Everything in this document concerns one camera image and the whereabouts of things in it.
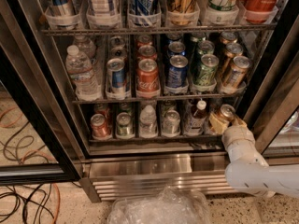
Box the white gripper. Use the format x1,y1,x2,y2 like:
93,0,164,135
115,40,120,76
209,113,268,166

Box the orange can bottom shelf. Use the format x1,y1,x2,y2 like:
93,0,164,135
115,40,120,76
216,104,235,122

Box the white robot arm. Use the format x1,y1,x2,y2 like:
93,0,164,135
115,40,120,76
208,112,299,198

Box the gold can middle shelf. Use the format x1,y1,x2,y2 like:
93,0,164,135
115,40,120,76
221,56,251,88

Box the green can middle shelf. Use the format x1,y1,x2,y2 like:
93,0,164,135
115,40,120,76
193,54,219,86

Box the blue pepsi can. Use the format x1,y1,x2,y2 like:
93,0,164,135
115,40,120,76
166,55,188,88
167,41,186,58

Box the small water bottle bottom shelf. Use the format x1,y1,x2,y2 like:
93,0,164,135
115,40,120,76
139,105,157,138

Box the red coca-cola can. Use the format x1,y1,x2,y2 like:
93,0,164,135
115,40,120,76
137,45,157,60
137,59,159,92

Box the stainless steel fridge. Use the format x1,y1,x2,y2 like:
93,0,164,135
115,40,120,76
0,0,298,202

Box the green silver can bottom shelf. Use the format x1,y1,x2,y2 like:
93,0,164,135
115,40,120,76
116,112,134,137

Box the blue red bull can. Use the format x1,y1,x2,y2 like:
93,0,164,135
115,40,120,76
107,58,126,93

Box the gold tall can top shelf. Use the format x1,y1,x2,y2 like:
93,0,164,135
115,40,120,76
167,0,196,25

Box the large coca-cola can top shelf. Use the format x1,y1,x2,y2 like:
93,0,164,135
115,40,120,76
244,0,277,24

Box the red can bottom shelf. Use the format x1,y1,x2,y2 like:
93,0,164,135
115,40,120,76
91,114,111,139

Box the front water bottle middle shelf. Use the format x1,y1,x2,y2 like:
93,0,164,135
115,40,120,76
65,45,101,101

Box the rear water bottle middle shelf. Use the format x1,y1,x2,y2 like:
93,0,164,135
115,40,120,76
74,35,96,59

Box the left glass fridge door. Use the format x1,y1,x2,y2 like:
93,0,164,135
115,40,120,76
0,44,81,185

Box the tea bottle white cap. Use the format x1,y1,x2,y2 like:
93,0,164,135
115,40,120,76
184,100,207,136

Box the clear plastic bag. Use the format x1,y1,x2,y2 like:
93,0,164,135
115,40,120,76
107,187,212,224

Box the black cables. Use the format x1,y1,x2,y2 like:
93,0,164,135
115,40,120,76
0,121,82,224

